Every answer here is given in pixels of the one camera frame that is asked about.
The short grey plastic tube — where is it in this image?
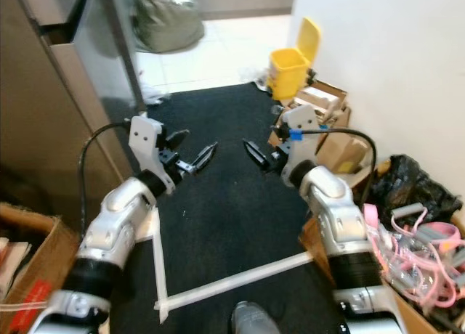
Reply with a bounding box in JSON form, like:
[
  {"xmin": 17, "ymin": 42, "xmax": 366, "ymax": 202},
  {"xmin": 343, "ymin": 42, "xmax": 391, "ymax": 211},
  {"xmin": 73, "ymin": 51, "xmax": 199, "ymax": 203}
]
[{"xmin": 391, "ymin": 202, "xmax": 427, "ymax": 220}]

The short white floor tape strip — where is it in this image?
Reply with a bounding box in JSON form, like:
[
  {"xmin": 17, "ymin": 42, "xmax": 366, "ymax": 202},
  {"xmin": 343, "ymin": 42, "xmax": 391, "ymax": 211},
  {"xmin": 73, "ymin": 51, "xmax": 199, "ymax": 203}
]
[{"xmin": 148, "ymin": 209, "xmax": 170, "ymax": 325}]

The cardboard box with pink cords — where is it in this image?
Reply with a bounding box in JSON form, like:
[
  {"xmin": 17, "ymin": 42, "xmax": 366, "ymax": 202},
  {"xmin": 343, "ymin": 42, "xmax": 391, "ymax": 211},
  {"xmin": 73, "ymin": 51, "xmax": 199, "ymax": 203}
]
[{"xmin": 297, "ymin": 216, "xmax": 465, "ymax": 334}]

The flat brown cardboard piece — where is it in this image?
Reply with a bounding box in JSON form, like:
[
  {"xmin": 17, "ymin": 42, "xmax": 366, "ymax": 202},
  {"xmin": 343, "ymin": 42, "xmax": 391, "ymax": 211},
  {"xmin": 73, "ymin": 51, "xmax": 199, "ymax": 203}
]
[{"xmin": 314, "ymin": 129, "xmax": 373, "ymax": 176}]

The pale left wrist camera mount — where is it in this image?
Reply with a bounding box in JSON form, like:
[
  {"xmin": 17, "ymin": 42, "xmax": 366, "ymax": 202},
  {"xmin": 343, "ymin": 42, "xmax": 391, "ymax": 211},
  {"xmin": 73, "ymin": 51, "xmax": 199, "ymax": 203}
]
[{"xmin": 129, "ymin": 114, "xmax": 165, "ymax": 176}]

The long white floor tape strip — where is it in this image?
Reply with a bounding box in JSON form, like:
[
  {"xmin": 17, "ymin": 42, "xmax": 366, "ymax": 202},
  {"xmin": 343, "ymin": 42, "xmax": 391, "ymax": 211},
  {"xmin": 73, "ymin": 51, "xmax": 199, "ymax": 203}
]
[{"xmin": 153, "ymin": 250, "xmax": 316, "ymax": 314}]

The brown wooden cabinet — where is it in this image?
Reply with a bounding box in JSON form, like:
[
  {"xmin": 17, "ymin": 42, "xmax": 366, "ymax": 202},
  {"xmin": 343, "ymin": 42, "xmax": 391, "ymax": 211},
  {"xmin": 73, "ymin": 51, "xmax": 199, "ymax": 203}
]
[{"xmin": 0, "ymin": 0, "xmax": 147, "ymax": 229}]

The black plastic rubbish bag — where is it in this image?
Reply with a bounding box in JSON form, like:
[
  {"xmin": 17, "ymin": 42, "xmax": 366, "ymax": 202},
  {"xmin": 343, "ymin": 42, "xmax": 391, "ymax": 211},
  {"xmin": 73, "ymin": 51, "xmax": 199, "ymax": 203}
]
[{"xmin": 362, "ymin": 153, "xmax": 464, "ymax": 227}]

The pale right wrist camera mount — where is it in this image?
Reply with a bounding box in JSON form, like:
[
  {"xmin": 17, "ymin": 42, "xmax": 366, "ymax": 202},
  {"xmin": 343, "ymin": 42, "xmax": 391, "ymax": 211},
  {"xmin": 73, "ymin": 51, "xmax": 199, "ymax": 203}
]
[{"xmin": 282, "ymin": 104, "xmax": 322, "ymax": 168}]

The yellow plastic rubbish bin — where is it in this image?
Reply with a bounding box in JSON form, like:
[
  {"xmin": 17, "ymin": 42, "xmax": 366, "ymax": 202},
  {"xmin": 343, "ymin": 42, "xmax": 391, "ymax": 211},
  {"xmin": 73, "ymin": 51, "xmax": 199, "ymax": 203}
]
[{"xmin": 268, "ymin": 17, "xmax": 323, "ymax": 102}]

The pink plastic cord tangle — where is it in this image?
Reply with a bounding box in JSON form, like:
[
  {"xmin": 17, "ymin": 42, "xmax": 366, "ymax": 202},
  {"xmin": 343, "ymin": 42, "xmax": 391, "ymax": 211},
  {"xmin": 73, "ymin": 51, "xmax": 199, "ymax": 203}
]
[{"xmin": 362, "ymin": 203, "xmax": 465, "ymax": 311}]

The black floor carpet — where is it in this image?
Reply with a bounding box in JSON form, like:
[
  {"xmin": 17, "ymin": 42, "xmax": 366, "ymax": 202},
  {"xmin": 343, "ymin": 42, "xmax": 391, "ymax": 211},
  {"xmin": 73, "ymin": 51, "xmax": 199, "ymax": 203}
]
[{"xmin": 108, "ymin": 81, "xmax": 373, "ymax": 334}]

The olive green stuffed bag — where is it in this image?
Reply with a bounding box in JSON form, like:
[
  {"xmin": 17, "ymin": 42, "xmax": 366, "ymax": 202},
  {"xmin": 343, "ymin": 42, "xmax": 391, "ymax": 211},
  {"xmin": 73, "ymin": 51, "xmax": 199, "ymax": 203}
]
[{"xmin": 134, "ymin": 0, "xmax": 206, "ymax": 54}]

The cardboard box with red print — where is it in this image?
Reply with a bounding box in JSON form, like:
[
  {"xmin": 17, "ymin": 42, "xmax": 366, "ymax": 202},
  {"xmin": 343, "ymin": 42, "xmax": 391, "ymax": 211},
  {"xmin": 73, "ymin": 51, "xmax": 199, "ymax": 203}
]
[{"xmin": 0, "ymin": 201, "xmax": 71, "ymax": 334}]

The open brown cardboard box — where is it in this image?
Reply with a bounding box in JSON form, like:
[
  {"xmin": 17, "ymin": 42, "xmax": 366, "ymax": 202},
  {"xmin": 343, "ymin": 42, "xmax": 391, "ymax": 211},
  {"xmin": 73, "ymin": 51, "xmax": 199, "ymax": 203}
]
[{"xmin": 291, "ymin": 80, "xmax": 351, "ymax": 129}]

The grey robot foot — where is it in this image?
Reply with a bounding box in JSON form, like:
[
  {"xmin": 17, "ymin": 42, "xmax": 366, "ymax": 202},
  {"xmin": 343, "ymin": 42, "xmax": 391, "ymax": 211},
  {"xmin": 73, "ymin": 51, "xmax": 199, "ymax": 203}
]
[{"xmin": 230, "ymin": 301, "xmax": 281, "ymax": 334}]

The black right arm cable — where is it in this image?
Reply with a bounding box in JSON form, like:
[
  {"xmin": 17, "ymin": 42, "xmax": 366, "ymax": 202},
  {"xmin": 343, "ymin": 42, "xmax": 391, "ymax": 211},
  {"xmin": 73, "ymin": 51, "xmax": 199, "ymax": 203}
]
[{"xmin": 300, "ymin": 127, "xmax": 379, "ymax": 205}]

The pale wrist camera mount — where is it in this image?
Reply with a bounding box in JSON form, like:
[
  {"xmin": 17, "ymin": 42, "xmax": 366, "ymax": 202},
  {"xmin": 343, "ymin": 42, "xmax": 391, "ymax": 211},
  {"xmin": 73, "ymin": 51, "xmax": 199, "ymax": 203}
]
[
  {"xmin": 129, "ymin": 114, "xmax": 165, "ymax": 176},
  {"xmin": 282, "ymin": 104, "xmax": 322, "ymax": 168}
]

